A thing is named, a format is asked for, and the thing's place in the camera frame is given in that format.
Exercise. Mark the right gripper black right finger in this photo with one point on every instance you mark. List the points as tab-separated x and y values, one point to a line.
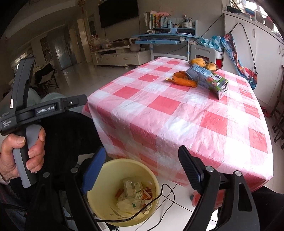
193	168

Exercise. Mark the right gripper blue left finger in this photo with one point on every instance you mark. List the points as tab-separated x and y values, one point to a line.
93	167

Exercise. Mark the orange peel piece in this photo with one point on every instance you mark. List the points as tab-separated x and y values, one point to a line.
182	82

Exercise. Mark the blue green milk carton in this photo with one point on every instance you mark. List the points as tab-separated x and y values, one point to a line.
209	80

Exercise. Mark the clear plastic water bottle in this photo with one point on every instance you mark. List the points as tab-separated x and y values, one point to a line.
134	191

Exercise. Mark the red snack wrapper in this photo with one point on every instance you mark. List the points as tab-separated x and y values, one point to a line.
145	194

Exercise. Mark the yellow trash bucket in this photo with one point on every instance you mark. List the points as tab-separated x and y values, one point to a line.
110	179

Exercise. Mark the person's left hand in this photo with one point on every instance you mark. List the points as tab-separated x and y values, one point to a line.
17	158

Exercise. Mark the light blue sofa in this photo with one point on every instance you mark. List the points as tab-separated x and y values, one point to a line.
33	99

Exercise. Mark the black folding chair far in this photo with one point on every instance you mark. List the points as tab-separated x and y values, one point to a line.
45	79

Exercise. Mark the black folding chair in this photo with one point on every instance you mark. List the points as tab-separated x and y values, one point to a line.
277	113
45	79

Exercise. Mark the red white checkered tablecloth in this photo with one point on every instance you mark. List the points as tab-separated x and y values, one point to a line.
142	116

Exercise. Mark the yellow mango right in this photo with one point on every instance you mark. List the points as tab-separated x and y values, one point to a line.
211	66

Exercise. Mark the colourful fabric bag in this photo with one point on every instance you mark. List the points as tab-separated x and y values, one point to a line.
239	58

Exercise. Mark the cream tv cabinet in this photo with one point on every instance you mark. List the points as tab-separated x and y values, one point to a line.
120	56

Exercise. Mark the white plastic stool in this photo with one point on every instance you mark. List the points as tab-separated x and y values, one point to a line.
210	54

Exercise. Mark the light blue plastic bag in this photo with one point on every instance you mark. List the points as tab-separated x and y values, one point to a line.
214	42

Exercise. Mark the pale kettlebell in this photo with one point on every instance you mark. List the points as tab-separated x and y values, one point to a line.
133	46

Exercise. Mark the blue children's study desk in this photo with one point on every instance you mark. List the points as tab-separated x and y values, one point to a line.
168	36

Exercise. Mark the white pen cup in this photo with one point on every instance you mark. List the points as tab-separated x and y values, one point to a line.
187	22

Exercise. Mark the row of books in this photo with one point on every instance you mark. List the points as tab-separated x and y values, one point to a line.
155	19

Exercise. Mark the white wall cabinet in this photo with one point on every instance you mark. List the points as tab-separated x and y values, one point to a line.
268	54

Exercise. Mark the black wall television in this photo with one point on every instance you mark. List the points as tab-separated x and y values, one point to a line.
115	11

